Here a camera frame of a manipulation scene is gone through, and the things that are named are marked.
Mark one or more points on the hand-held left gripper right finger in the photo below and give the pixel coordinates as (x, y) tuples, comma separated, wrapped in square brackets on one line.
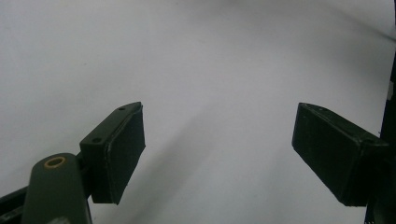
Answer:
[(330, 152)]

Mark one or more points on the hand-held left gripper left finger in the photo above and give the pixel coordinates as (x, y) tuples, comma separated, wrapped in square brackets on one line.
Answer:
[(115, 155)]

